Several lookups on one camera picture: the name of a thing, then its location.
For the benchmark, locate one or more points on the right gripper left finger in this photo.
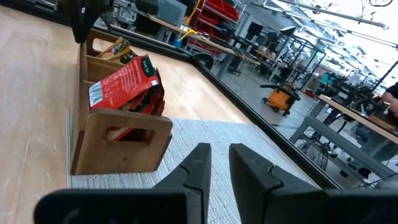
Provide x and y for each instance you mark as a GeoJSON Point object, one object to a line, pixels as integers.
{"type": "Point", "coordinates": [196, 174]}

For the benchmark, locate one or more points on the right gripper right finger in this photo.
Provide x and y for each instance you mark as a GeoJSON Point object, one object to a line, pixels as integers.
{"type": "Point", "coordinates": [252, 180]}

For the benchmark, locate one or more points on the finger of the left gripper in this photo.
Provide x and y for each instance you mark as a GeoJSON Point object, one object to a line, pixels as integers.
{"type": "Point", "coordinates": [81, 21]}

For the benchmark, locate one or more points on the orange tea packet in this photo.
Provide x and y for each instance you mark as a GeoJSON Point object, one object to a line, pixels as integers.
{"type": "Point", "coordinates": [116, 49]}

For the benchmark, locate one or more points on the red tea packet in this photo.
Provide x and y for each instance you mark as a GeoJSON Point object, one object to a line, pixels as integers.
{"type": "Point", "coordinates": [157, 99]}
{"type": "Point", "coordinates": [124, 82]}

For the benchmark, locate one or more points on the wooden three-compartment tray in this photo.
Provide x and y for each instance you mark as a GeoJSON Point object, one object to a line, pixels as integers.
{"type": "Point", "coordinates": [102, 149]}

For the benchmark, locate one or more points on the grey woven placemat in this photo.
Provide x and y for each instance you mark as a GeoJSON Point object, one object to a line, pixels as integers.
{"type": "Point", "coordinates": [217, 133]}

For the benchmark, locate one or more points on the orange black shop vacuum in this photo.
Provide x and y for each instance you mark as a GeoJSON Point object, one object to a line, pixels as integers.
{"type": "Point", "coordinates": [280, 99]}

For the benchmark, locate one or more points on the grey workbench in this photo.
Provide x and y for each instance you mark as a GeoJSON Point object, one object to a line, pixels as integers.
{"type": "Point", "coordinates": [342, 143]}

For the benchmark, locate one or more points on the red storage bin rack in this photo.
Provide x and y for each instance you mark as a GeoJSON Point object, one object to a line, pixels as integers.
{"type": "Point", "coordinates": [214, 15]}

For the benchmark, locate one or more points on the person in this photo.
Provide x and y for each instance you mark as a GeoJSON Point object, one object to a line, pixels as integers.
{"type": "Point", "coordinates": [393, 91]}

